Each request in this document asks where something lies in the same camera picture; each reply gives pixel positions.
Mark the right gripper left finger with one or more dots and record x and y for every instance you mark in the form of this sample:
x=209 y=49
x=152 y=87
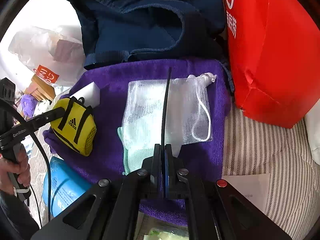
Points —
x=154 y=185

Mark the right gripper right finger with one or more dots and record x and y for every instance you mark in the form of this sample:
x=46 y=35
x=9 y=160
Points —
x=176 y=184

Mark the white mesh drawstring pouch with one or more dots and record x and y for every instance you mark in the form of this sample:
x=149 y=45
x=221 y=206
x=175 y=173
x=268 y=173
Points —
x=174 y=112

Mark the yellow adidas mini bag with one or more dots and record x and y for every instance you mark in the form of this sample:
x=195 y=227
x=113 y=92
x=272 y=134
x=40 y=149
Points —
x=76 y=128

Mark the green snack packet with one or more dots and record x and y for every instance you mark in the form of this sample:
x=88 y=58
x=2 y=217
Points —
x=158 y=234

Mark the left hand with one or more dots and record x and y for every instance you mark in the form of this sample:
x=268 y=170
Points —
x=21 y=168

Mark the purple plush toy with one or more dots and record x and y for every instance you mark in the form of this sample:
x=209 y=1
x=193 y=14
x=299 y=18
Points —
x=29 y=104

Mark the mint green cloth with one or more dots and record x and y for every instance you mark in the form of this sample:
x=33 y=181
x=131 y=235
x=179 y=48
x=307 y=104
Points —
x=132 y=159

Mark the blue tissue pack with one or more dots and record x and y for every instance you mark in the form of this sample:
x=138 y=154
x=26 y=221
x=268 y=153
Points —
x=66 y=186

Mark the printed paper sheet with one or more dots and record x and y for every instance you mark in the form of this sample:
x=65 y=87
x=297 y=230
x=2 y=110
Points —
x=253 y=187

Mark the white Miniso plastic bag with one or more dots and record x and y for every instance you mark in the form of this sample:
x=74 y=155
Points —
x=55 y=58

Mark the white canvas bag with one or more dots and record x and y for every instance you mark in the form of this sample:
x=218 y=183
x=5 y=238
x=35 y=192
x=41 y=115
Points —
x=312 y=122

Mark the navy blue tote bag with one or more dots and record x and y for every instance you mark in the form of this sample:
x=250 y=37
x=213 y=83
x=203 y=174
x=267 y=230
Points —
x=118 y=31

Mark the red paper shopping bag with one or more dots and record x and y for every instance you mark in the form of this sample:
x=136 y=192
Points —
x=274 y=58

